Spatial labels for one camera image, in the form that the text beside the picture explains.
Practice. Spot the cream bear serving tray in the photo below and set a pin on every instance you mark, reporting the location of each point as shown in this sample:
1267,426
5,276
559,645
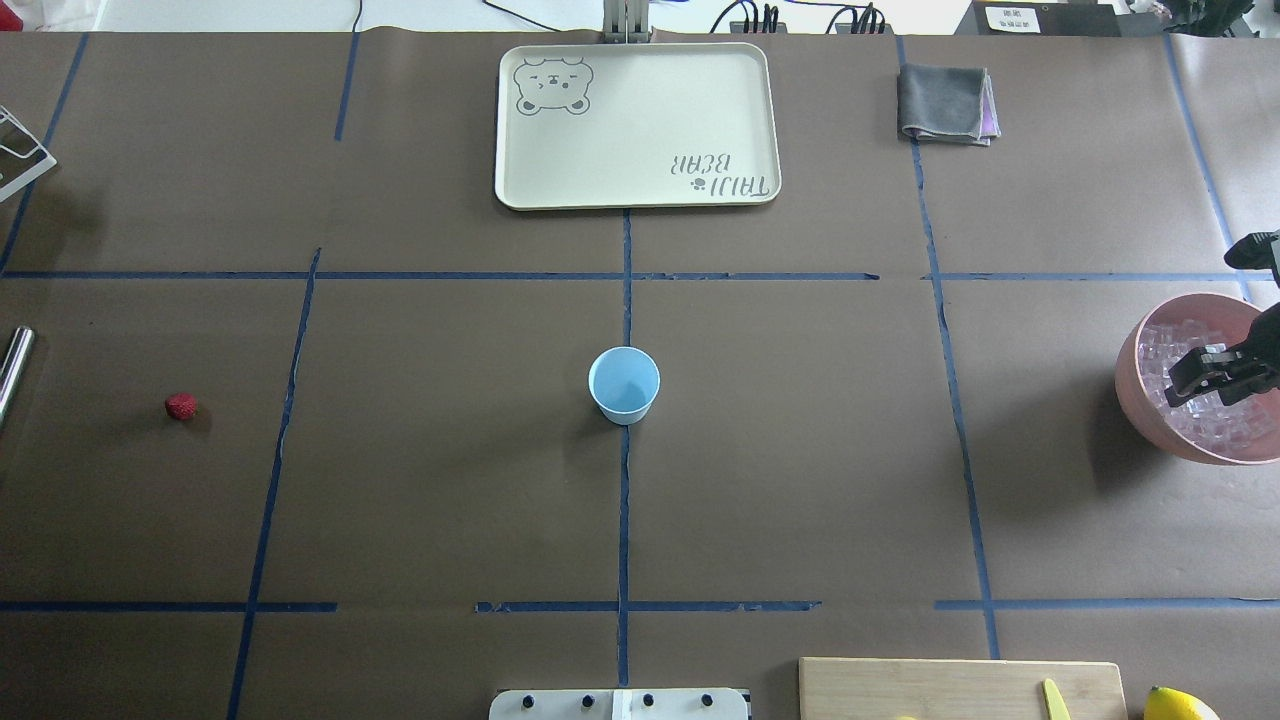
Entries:
635,126

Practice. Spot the folded grey cloth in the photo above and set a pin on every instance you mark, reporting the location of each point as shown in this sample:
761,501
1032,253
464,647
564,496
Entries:
947,104

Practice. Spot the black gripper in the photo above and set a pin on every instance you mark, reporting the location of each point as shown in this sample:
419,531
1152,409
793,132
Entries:
1243,366

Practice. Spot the yellow lemon near board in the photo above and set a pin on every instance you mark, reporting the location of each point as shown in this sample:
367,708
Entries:
1166,703

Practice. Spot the yellow plastic knife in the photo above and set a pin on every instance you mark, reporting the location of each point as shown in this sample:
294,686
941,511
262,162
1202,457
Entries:
1054,702

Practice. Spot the red strawberry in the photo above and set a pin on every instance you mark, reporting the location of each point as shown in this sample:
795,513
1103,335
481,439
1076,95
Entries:
181,406

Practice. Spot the white wire cup rack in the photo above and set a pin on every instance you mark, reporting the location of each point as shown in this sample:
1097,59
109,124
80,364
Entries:
24,158

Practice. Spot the black box on desk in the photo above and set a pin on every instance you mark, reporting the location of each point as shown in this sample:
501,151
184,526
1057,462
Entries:
1039,18

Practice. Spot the light blue plastic cup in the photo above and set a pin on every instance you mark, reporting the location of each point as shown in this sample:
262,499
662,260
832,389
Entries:
624,382

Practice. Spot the wooden cutting board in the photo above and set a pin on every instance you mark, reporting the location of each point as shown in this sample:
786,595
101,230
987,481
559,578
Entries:
831,688

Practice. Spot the pink bowl of ice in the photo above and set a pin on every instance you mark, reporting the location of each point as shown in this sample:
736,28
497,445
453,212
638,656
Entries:
1244,434

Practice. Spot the aluminium frame post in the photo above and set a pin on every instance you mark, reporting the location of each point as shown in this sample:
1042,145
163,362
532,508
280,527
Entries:
626,22

